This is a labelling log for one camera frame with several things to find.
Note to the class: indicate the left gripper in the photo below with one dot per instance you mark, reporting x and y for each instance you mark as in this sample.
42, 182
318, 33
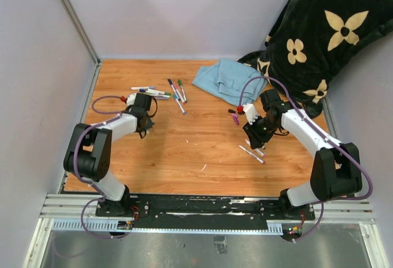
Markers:
149, 125

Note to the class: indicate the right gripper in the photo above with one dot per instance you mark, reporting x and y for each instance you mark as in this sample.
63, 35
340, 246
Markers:
256, 139

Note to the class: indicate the pink marker pen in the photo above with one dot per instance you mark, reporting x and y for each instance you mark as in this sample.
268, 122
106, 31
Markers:
258, 151

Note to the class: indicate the magenta cap marker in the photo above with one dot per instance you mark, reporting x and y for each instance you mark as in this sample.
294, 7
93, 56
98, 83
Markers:
251, 154

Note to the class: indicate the magenta pen cap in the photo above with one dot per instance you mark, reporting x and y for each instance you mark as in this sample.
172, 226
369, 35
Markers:
236, 120

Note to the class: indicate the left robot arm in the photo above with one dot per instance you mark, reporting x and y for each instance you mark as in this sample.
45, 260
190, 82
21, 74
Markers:
88, 155

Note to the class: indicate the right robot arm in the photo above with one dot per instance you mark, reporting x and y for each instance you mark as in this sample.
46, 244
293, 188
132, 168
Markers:
335, 173

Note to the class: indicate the light green marker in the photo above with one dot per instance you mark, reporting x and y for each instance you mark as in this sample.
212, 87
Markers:
160, 96

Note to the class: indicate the light blue cap marker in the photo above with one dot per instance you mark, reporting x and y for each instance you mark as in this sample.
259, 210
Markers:
179, 104

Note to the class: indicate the red pink cap marker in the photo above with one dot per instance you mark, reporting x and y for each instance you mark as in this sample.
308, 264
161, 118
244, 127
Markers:
180, 95

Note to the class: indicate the dark blue cap marker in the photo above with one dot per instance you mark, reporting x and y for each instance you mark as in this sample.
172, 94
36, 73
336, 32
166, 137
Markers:
173, 88

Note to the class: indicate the green cap marker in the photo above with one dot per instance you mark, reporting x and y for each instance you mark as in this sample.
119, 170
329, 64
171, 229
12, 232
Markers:
182, 88

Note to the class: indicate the light blue cloth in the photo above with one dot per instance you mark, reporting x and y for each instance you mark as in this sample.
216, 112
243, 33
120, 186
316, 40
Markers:
230, 81

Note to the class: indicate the black floral blanket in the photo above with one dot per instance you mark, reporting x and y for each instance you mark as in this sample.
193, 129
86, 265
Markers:
313, 40

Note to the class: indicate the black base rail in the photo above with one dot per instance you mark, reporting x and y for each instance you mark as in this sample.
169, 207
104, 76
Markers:
203, 213

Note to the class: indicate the aluminium corner post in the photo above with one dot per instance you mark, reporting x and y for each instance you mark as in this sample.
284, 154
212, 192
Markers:
71, 13

